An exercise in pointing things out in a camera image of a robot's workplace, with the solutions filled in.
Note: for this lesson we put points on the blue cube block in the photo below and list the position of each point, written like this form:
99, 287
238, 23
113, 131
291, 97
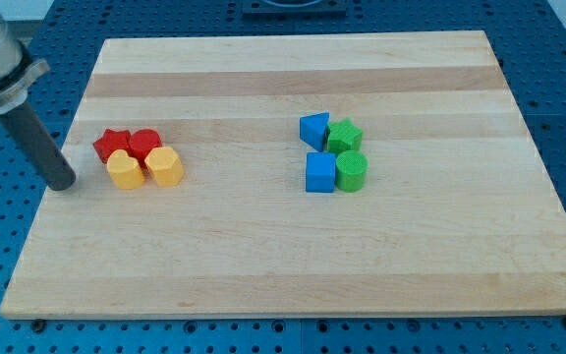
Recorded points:
320, 172

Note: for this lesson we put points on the blue triangle block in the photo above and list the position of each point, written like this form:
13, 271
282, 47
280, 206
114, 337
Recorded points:
313, 129

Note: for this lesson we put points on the green cylinder block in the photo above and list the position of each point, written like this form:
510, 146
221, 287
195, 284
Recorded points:
351, 171

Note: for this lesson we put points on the green star block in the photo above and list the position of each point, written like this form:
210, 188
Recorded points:
342, 136

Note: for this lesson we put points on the yellow hexagon block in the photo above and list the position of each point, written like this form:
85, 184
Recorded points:
165, 166

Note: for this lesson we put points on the red cylinder block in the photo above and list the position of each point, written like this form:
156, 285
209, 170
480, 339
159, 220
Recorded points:
142, 142

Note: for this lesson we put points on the yellow heart block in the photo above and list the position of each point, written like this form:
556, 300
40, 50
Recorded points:
124, 170

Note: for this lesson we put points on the red star block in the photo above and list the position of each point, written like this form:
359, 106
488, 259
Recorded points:
110, 141

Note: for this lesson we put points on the light wooden board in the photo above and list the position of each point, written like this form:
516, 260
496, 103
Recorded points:
457, 218

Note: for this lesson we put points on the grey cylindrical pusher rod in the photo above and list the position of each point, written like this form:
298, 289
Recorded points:
29, 133

